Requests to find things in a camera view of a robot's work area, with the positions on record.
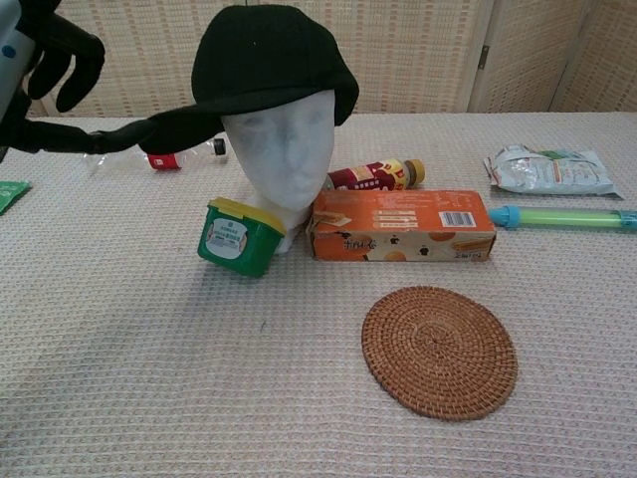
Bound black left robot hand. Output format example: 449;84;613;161
0;0;161;156

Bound black baseball cap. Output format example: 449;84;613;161
137;4;360;155

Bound white foam mannequin head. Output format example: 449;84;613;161
221;89;335;255

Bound green flat packet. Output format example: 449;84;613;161
0;180;33;216

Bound clear cola bottle red label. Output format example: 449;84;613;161
82;137;228;173

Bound green tub yellow lid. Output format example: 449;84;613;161
196;196;288;279

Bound brown drink bottle yellow label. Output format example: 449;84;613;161
326;157;427;191

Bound beige waffle tablecloth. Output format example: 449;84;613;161
0;112;637;478

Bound orange biscuit carton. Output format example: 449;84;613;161
305;188;498;264

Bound beige woven folding screen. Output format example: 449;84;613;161
24;0;637;120

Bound round brown rattan coaster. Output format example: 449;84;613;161
360;285;520;422

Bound white green snack bag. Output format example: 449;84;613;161
483;143;625;201

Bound green tube blue caps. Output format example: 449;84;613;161
488;201;637;232

